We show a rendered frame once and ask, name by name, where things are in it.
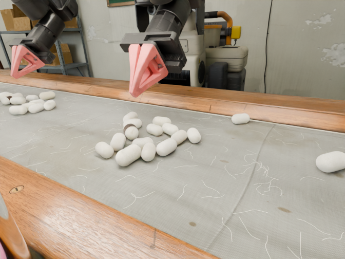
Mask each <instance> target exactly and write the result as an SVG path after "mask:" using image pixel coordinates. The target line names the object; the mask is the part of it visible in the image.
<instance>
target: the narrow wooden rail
mask: <svg viewBox="0 0 345 259"><path fill-rule="evenodd" d="M0 192H1V194H2V196H3V198H4V200H5V202H6V204H7V206H8V208H9V210H10V212H11V214H12V216H13V218H14V220H15V222H16V224H17V226H18V228H19V230H20V232H21V234H22V236H23V238H24V240H25V242H26V244H27V246H28V248H29V250H30V252H31V254H32V256H33V258H34V259H221V258H219V257H217V256H215V255H213V254H211V253H209V252H206V251H204V250H202V249H200V248H198V247H196V246H194V245H191V244H189V243H187V242H185V241H183V240H181V239H179V238H176V237H174V236H172V235H170V234H168V233H166V232H164V231H161V230H159V229H157V228H155V227H153V226H151V225H149V224H146V223H144V222H142V221H140V220H138V219H136V218H134V217H131V216H129V215H127V214H125V213H123V212H121V211H119V210H116V209H114V208H112V207H110V206H108V205H106V204H104V203H102V202H99V201H97V200H95V199H93V198H91V197H89V196H86V195H84V194H82V193H80V192H78V191H76V190H74V189H71V188H69V187H67V186H65V185H63V184H61V183H59V182H57V181H54V180H52V179H50V178H48V177H46V176H44V175H41V174H39V173H37V172H35V171H33V170H31V169H29V168H26V167H24V166H22V165H20V164H18V163H16V162H14V161H12V160H9V159H7V158H5V157H3V156H1V155H0Z"/></svg>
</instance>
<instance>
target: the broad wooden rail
mask: <svg viewBox="0 0 345 259"><path fill-rule="evenodd" d="M0 82H2V83H8V84H15V85H22V86H29V87H36V88H42V89H49V90H56V91H63V92H68V93H74V94H82V95H88V96H95V97H102V98H109V99H116V100H123V101H129V102H137V103H143V104H150V105H157V106H164V107H171V108H178V109H184V110H192V111H196V112H203V113H209V114H216V115H223V116H230V117H232V116H233V115H235V114H248V115H249V117H250V119H251V120H258V121H264V122H271V123H278V124H285V125H292V126H299V127H306V128H313V129H317V130H324V131H331V132H338V133H344V134H345V100H333V99H322V98H311V97H300V96H288V95H277V94H266V93H259V92H248V91H237V90H226V89H214V88H203V87H192V86H181V85H169V84H158V83H155V84H154V85H152V86H151V87H149V88H148V89H147V90H146V91H144V92H143V93H141V94H140V95H139V96H138V97H136V98H135V97H133V96H132V95H131V94H130V93H129V85H130V81H124V80H113V79H101V78H90V77H79V76H68V75H56V74H50V73H39V72H30V73H28V74H26V75H24V76H22V77H20V78H18V79H15V78H14V77H12V76H11V70H5V69H0Z"/></svg>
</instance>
